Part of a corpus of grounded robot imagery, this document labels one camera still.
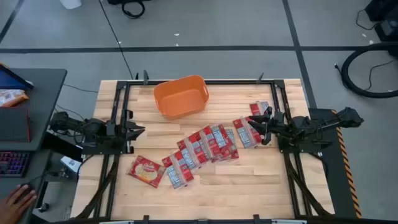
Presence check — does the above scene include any black aluminium table frame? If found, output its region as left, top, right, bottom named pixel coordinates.
left=74, top=70, right=335, bottom=224

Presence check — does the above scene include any person's hand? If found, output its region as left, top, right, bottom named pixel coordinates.
left=0, top=184, right=37, bottom=224

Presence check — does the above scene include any black equipment case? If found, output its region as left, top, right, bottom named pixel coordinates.
left=365, top=0, right=398, bottom=43

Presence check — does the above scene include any orange snack bag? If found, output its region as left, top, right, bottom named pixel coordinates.
left=0, top=89, right=29, bottom=108

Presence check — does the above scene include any orange plastic basket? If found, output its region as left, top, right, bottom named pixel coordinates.
left=154, top=74, right=210, bottom=120

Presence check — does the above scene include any thick black hose ring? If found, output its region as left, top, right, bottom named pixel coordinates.
left=341, top=42, right=398, bottom=99

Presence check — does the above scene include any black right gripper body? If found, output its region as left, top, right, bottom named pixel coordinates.
left=262, top=106, right=285, bottom=146

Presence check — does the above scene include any white plastic container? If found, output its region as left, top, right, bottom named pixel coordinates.
left=58, top=0, right=82, bottom=10

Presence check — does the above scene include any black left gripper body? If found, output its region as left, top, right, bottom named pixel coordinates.
left=105, top=109, right=135, bottom=154

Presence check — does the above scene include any small white box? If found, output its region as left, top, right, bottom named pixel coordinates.
left=60, top=155, right=82, bottom=175

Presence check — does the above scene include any long thin black floor cable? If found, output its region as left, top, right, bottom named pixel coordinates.
left=98, top=0, right=135, bottom=79

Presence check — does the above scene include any black platform with hazard stripes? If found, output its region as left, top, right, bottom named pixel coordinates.
left=307, top=108, right=363, bottom=219

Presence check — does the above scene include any looped black cable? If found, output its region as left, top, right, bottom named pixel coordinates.
left=121, top=0, right=146, bottom=19

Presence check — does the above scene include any black notebook with red edge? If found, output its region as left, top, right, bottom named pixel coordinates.
left=0, top=107, right=31, bottom=143

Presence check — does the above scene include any popcorn bag with popcorn picture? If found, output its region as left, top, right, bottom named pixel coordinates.
left=127, top=154, right=167, bottom=189

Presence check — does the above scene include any backlit black keyboard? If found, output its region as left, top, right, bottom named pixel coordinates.
left=0, top=151, right=31, bottom=178

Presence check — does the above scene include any thin black cable with plug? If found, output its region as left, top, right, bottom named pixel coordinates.
left=334, top=58, right=398, bottom=91

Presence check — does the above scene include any tilted screen with blue display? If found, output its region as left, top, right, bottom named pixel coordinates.
left=0, top=62, right=34, bottom=91

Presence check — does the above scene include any dark grey desk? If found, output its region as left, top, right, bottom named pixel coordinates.
left=0, top=68, right=68, bottom=224

